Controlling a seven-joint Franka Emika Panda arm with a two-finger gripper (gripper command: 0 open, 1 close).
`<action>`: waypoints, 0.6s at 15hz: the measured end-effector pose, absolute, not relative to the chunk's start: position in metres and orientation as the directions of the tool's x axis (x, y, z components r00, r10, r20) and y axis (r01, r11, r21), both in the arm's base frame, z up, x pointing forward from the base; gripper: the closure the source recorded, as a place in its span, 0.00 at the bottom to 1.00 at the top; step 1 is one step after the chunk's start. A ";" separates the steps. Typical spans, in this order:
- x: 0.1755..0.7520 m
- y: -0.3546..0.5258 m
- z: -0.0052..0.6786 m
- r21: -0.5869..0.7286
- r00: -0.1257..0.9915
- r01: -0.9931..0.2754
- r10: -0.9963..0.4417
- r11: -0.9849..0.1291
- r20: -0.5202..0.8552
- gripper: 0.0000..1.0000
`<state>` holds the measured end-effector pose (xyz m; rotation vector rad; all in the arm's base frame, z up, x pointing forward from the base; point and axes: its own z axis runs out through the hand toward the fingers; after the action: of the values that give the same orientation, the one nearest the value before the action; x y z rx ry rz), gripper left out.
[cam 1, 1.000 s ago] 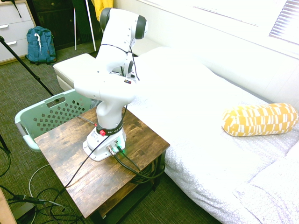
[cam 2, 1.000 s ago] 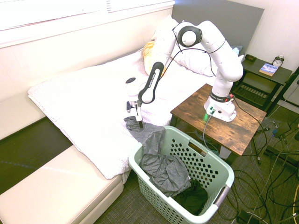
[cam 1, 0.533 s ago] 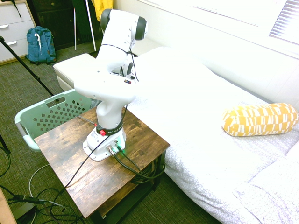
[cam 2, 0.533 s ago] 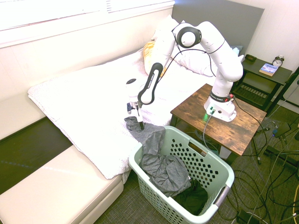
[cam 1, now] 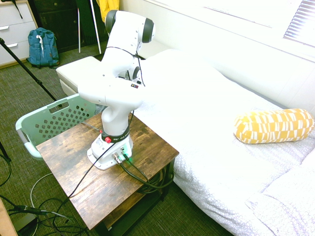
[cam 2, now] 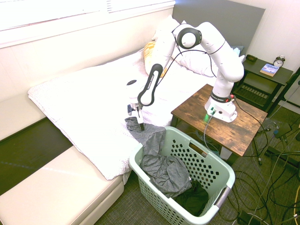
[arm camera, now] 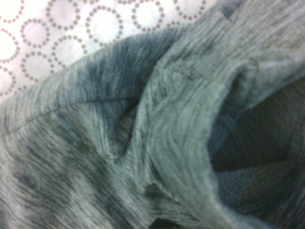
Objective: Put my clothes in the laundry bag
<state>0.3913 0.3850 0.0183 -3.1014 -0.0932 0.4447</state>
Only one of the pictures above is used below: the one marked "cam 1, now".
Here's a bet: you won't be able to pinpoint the cream upholstered ottoman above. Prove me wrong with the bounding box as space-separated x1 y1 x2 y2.
56 56 105 96

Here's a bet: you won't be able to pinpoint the blue backpack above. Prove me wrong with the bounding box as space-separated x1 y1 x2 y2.
27 27 60 69

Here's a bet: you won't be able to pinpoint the white covered bed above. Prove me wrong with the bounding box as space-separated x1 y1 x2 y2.
134 48 315 236

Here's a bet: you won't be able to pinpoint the window blind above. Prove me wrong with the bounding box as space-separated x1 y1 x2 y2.
283 0 315 47

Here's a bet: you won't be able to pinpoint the thick black base cable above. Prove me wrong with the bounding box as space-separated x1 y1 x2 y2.
120 162 174 195
124 154 174 190

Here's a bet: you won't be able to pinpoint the white clothes rack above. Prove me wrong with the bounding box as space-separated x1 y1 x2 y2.
77 0 110 55

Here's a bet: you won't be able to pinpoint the black power adapter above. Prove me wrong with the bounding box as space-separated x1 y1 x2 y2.
8 205 48 216

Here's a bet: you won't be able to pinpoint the yellow jacket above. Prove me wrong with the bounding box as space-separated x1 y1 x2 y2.
96 0 120 23

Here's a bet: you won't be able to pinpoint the dark wooden cabinet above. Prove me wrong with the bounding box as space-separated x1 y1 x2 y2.
33 0 109 54

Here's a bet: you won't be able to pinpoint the white drawer dresser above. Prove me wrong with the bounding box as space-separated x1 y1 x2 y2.
0 0 39 69

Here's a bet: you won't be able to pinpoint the rustic wooden side table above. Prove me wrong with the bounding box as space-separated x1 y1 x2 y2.
35 113 180 236

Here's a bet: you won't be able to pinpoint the black tripod leg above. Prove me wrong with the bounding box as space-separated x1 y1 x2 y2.
0 37 63 108

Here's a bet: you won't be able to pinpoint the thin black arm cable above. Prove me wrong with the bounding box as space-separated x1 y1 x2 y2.
53 46 146 222

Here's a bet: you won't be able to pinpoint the black floor cable loops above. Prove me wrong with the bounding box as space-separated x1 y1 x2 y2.
0 194 88 236

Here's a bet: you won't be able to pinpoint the light wooden furniture edge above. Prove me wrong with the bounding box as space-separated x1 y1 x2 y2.
0 198 18 236

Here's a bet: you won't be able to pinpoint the grey floor cable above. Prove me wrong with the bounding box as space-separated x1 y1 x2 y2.
30 172 54 209

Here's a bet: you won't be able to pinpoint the white patterned quilt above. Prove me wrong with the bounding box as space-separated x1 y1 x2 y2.
246 147 315 236

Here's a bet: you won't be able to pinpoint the mint green laundry basket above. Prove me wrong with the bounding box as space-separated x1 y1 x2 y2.
15 93 105 161

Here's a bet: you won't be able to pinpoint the yellow white patterned bolster pillow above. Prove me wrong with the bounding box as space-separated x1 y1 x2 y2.
233 108 315 145

